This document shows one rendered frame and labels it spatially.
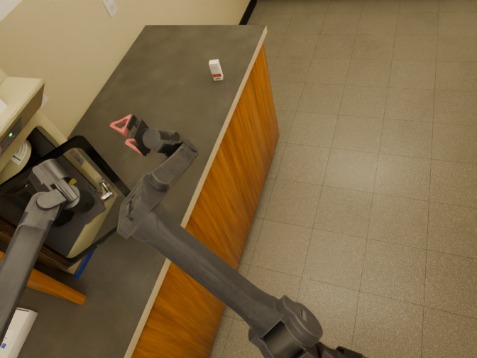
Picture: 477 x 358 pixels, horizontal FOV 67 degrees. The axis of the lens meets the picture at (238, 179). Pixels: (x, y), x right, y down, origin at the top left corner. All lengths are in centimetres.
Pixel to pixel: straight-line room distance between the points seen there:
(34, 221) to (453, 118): 249
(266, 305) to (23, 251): 47
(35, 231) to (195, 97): 99
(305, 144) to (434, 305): 123
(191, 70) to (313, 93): 133
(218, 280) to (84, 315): 69
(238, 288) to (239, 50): 132
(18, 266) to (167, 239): 29
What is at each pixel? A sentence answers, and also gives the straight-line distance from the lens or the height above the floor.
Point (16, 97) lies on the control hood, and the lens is 99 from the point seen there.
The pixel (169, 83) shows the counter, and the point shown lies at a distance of 175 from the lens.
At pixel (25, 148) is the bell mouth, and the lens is 117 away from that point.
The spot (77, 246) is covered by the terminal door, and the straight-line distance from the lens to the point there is 124.
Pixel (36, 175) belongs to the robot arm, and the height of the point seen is 142.
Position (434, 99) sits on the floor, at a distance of 286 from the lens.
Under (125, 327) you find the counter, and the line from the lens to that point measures 120.
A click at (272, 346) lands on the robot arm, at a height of 126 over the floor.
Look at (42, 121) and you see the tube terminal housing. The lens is 115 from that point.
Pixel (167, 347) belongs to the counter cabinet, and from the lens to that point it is 148.
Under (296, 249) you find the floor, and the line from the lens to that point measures 214.
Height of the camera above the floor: 197
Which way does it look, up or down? 54 degrees down
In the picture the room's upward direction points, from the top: 21 degrees counter-clockwise
